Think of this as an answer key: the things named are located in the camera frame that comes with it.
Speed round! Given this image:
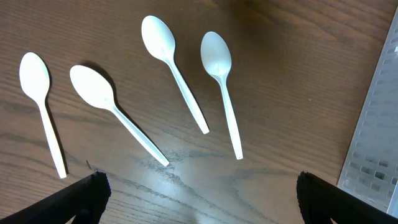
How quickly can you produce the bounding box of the white plastic spoon leftmost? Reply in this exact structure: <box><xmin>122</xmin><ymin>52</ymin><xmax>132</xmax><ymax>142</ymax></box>
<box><xmin>19</xmin><ymin>52</ymin><xmax>67</xmax><ymax>179</ymax></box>

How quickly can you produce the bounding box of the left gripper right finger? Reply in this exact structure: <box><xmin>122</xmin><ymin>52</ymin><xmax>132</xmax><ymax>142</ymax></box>
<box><xmin>296</xmin><ymin>172</ymin><xmax>397</xmax><ymax>224</ymax></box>

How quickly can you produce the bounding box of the clear plastic basket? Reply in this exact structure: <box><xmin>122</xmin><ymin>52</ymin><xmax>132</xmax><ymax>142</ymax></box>
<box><xmin>338</xmin><ymin>17</ymin><xmax>397</xmax><ymax>217</ymax></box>

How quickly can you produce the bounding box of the white plastic spoon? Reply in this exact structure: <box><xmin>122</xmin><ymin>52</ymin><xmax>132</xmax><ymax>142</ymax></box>
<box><xmin>70</xmin><ymin>65</ymin><xmax>169</xmax><ymax>167</ymax></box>
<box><xmin>141</xmin><ymin>15</ymin><xmax>210</xmax><ymax>134</ymax></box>
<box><xmin>200</xmin><ymin>31</ymin><xmax>243</xmax><ymax>160</ymax></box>
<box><xmin>19</xmin><ymin>52</ymin><xmax>67</xmax><ymax>179</ymax></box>

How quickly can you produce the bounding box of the white plastic spoon far right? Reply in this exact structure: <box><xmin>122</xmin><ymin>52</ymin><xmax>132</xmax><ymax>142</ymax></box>
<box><xmin>200</xmin><ymin>31</ymin><xmax>243</xmax><ymax>160</ymax></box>

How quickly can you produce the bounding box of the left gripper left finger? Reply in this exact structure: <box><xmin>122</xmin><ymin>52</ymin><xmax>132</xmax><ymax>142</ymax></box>
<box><xmin>1</xmin><ymin>172</ymin><xmax>111</xmax><ymax>224</ymax></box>

